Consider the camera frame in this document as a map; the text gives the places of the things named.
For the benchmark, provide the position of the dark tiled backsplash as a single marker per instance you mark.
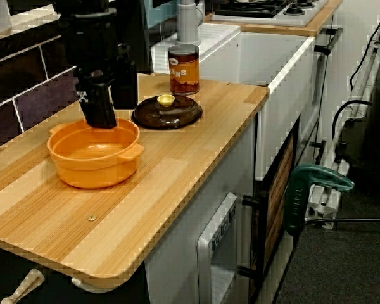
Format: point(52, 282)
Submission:
point(35, 101)

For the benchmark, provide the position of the orange beans can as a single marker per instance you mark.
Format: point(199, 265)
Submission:
point(183, 73)

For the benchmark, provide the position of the white stove cabinet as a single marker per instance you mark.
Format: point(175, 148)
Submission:
point(345, 63)

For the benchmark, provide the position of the teal plastic bin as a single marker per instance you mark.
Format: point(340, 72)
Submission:
point(160, 16)

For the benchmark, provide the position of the grey toy faucet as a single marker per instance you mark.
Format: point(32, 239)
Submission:
point(187, 28)

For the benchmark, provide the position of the grey dishwasher door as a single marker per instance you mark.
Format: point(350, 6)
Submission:
point(206, 253)

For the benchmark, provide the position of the beige shelf ledge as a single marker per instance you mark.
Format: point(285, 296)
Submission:
point(28, 22)

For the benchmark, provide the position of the brown lid with yellow knob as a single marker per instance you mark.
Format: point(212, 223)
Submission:
point(171, 117)

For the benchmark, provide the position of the white sink unit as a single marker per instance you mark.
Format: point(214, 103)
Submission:
point(256, 57)

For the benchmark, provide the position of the green clamp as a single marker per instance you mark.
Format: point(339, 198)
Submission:
point(296, 202)

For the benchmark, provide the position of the toy stove top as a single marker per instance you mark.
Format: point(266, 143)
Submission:
point(297, 17)

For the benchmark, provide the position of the orange plastic pot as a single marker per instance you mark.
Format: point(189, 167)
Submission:
point(92, 171)

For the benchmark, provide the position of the aluminium frame rail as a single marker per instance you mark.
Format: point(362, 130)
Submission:
point(324, 206)

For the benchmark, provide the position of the wooden slat door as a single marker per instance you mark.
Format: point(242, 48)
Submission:
point(278, 196)

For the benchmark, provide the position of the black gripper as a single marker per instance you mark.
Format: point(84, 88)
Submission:
point(88, 41)

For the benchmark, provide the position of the black floor rod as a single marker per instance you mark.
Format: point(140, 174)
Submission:
point(361, 219)

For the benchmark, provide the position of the white kitchen cabinet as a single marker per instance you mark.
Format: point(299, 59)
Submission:
point(177, 253)

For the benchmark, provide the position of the black bulky equipment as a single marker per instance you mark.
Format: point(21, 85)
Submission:
point(373, 142)

